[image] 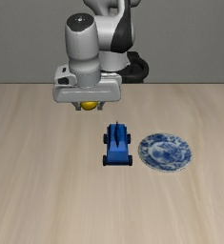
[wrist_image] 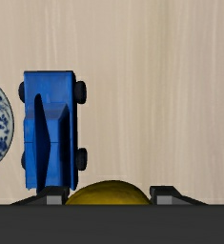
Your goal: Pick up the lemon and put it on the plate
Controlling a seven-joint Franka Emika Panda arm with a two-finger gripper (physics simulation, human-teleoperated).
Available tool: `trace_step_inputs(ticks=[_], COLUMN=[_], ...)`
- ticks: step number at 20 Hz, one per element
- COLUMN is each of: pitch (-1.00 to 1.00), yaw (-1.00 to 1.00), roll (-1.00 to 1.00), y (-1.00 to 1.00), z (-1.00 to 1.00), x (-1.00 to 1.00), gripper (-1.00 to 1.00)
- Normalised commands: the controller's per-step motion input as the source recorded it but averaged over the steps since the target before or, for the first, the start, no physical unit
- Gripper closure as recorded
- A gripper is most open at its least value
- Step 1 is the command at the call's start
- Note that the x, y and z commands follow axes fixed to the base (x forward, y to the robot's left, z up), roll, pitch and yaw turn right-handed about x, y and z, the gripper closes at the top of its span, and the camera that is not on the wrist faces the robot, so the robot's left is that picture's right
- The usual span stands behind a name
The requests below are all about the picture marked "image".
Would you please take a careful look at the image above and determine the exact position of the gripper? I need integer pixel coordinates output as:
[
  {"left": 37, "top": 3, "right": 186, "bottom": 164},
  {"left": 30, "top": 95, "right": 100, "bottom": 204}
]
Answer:
[{"left": 51, "top": 64, "right": 123, "bottom": 112}]

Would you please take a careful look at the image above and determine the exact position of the yellow lemon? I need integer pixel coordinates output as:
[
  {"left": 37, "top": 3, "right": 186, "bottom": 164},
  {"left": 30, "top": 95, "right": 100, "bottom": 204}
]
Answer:
[{"left": 80, "top": 101, "right": 98, "bottom": 112}]

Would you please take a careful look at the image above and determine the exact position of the blue and white patterned plate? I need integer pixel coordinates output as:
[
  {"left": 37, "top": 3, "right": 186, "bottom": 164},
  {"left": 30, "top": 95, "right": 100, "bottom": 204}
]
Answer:
[{"left": 137, "top": 132, "right": 193, "bottom": 173}]

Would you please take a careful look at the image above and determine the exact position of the blue toy car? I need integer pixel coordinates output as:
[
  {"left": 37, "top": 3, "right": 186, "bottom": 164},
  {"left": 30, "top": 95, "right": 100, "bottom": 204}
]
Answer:
[{"left": 102, "top": 120, "right": 133, "bottom": 168}]

